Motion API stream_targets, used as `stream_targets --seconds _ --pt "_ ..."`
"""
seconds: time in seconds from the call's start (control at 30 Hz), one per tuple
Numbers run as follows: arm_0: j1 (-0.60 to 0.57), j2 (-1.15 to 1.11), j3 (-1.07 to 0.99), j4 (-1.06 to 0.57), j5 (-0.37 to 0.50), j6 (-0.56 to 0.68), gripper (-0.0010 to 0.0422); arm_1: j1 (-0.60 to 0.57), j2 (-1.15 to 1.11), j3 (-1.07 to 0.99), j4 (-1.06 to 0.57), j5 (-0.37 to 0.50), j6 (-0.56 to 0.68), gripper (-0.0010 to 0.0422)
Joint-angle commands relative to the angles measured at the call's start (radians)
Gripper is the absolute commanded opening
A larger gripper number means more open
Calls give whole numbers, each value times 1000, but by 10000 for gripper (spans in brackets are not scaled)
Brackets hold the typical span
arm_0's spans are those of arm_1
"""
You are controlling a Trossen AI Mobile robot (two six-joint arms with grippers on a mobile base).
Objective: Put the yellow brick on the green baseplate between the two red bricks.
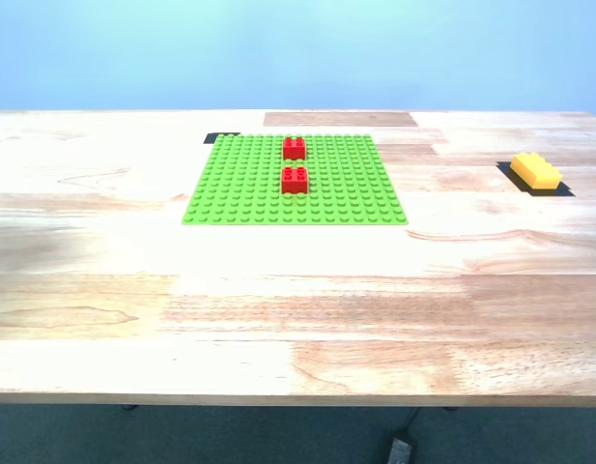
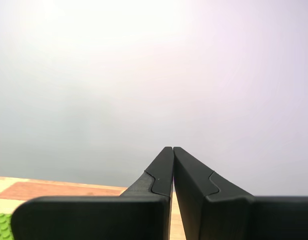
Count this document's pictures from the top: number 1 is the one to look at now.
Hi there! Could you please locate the black floor cable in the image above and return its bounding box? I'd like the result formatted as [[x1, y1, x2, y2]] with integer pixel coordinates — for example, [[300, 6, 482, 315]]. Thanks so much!
[[398, 408, 419, 441]]

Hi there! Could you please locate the red square brick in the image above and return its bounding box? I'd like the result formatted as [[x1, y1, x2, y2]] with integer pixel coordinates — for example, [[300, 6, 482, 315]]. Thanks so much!
[[282, 136, 307, 161], [281, 166, 310, 195]]

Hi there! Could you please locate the black rectangular tape outline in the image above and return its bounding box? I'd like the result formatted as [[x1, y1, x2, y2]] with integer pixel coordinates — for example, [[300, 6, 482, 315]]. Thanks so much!
[[495, 161, 577, 198]]

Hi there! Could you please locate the green studded baseplate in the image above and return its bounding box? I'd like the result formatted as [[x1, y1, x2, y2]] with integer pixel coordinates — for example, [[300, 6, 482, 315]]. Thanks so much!
[[181, 133, 410, 227]]

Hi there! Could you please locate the grey power adapter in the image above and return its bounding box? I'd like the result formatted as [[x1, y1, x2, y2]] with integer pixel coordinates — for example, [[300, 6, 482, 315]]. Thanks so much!
[[387, 437, 413, 464]]

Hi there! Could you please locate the yellow rectangular brick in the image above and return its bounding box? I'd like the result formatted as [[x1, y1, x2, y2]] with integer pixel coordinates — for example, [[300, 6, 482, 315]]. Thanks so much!
[[509, 152, 564, 191]]

